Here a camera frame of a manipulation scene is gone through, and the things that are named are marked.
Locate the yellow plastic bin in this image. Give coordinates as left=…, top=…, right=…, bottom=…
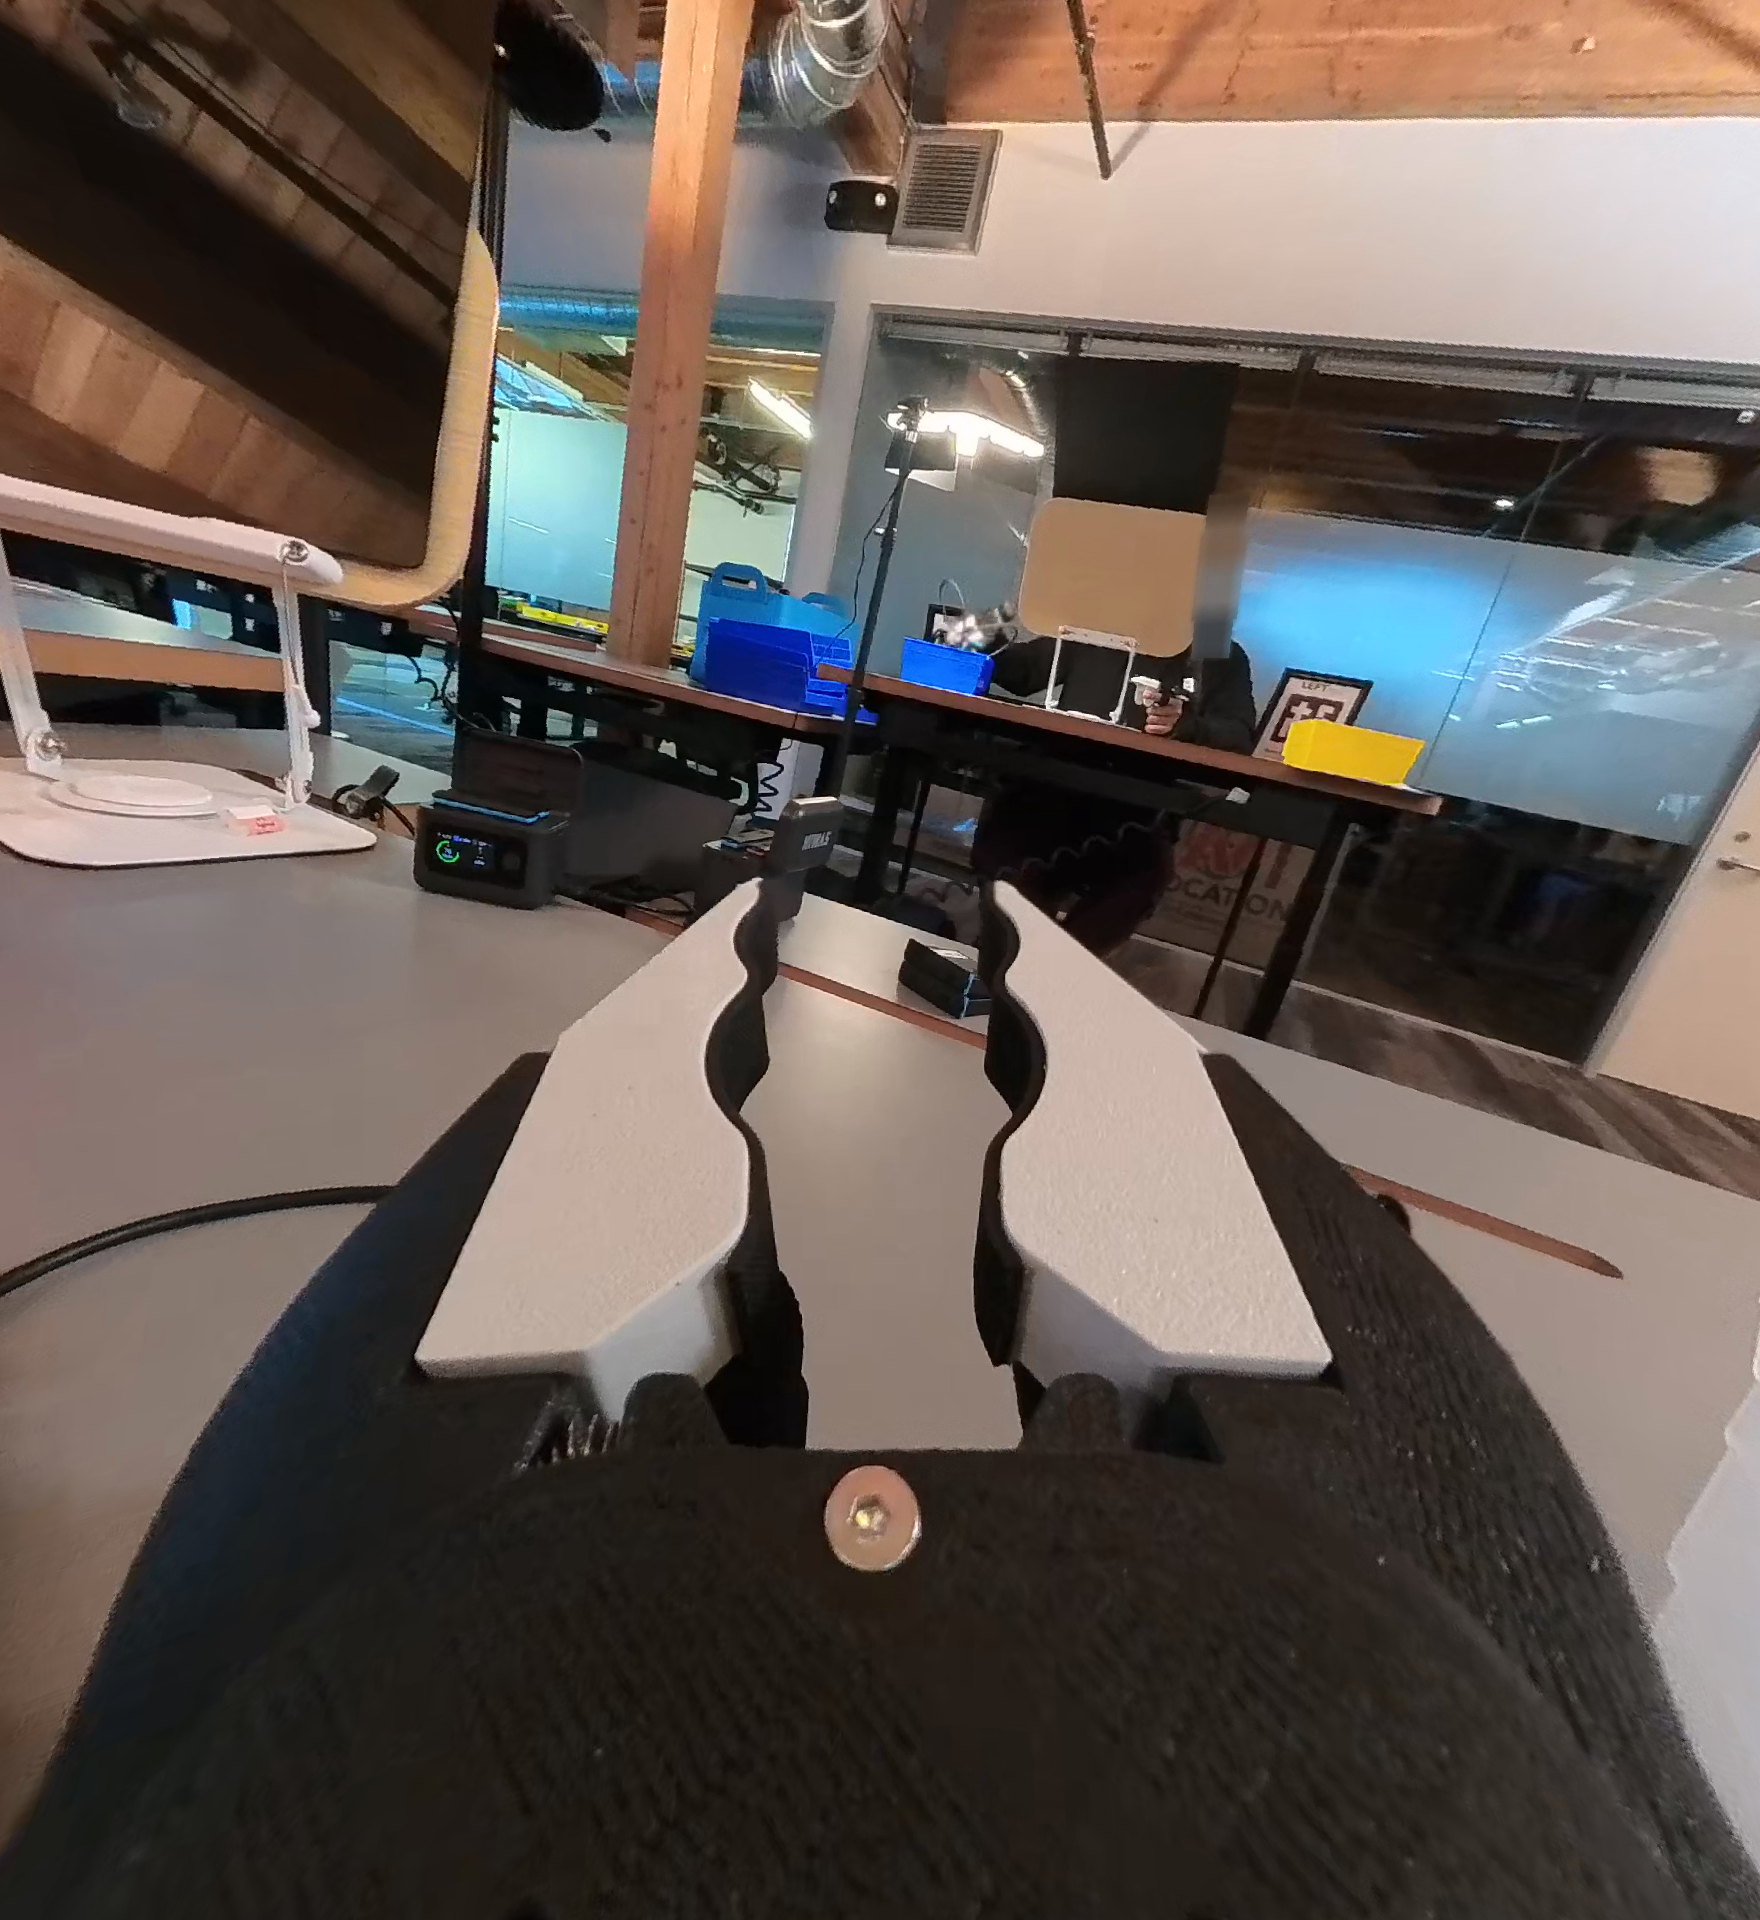
left=1283, top=719, right=1426, bottom=786

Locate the black usb-c port cable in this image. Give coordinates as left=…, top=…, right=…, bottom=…
left=0, top=1183, right=406, bottom=1339

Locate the wide blue plastic bin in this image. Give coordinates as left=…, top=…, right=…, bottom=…
left=693, top=614, right=861, bottom=711

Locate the black tripod light stand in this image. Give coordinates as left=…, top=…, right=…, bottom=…
left=820, top=392, right=964, bottom=910

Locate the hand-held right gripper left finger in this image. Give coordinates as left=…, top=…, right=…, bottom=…
left=415, top=875, right=808, bottom=1421

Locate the white overhead phone stand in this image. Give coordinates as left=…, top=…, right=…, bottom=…
left=0, top=450, right=380, bottom=872

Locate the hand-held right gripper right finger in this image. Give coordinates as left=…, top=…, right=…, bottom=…
left=976, top=875, right=1342, bottom=1415

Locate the printed tag sign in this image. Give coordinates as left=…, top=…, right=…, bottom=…
left=1254, top=670, right=1374, bottom=767

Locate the blue tote with handle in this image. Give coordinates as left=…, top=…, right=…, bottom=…
left=696, top=561, right=861, bottom=653

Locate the white wire stand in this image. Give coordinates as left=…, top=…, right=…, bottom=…
left=1043, top=622, right=1139, bottom=725

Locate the black boxy device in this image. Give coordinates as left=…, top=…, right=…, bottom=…
left=701, top=798, right=847, bottom=920

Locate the silver air duct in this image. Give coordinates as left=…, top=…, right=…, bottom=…
left=744, top=0, right=920, bottom=144

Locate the wall vent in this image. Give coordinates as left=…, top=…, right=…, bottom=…
left=887, top=126, right=1006, bottom=254

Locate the tan framed dark panel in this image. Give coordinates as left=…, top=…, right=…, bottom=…
left=0, top=0, right=502, bottom=612

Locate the brown desk with black legs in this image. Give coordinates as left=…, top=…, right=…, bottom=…
left=415, top=605, right=883, bottom=842
left=814, top=666, right=1445, bottom=1039

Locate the black power station with display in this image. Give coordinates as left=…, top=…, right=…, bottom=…
left=415, top=732, right=586, bottom=911

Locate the small black box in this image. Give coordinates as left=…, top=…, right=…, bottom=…
left=899, top=936, right=996, bottom=1021

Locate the wooden post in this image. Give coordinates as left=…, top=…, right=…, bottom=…
left=607, top=0, right=756, bottom=670

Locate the white door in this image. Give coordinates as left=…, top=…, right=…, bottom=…
left=1588, top=703, right=1760, bottom=1104

